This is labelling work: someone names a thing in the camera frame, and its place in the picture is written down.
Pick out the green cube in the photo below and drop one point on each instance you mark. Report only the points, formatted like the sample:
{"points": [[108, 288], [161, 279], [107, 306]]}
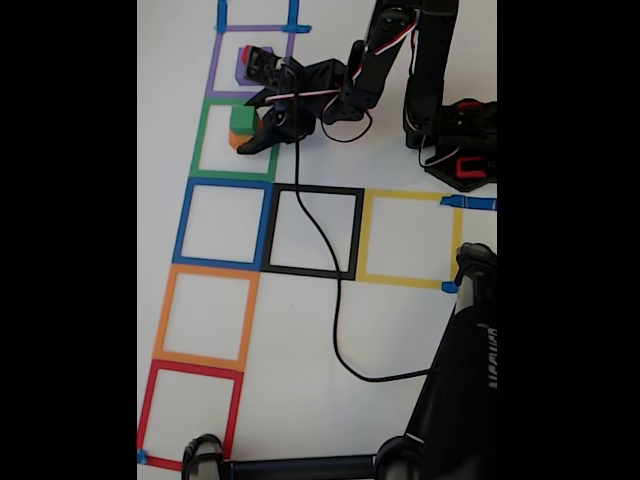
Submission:
{"points": [[242, 119]]}

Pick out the orange square block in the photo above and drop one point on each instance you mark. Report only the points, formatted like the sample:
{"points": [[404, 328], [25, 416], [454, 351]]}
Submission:
{"points": [[235, 140]]}

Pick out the purple square block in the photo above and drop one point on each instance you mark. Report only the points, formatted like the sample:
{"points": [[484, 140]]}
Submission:
{"points": [[240, 75]]}

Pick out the long blue tape strip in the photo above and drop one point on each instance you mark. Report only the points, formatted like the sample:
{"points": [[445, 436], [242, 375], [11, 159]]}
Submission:
{"points": [[475, 203]]}

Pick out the small blue tape piece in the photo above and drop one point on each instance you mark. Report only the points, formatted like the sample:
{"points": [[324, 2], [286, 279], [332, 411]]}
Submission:
{"points": [[142, 456], [449, 287]]}

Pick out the black tripod stand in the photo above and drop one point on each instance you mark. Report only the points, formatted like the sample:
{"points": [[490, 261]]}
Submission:
{"points": [[450, 400]]}

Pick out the purple square frame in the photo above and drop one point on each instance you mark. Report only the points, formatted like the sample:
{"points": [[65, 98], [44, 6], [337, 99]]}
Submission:
{"points": [[212, 65]]}

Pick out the black square frame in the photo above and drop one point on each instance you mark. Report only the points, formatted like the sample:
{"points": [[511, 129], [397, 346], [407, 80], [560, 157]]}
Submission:
{"points": [[310, 189]]}

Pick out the green square frame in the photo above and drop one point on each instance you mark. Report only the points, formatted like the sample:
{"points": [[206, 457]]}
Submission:
{"points": [[197, 145]]}

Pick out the blue square frame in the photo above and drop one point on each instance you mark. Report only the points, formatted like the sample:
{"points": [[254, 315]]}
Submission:
{"points": [[181, 225]]}

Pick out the yellow square frame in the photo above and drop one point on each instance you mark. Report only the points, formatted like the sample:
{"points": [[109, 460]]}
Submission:
{"points": [[400, 194]]}

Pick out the orange square frame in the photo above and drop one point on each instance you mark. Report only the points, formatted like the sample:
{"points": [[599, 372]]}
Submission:
{"points": [[162, 320]]}

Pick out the red square frame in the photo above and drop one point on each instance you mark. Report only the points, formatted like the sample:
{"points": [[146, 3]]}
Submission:
{"points": [[146, 410]]}

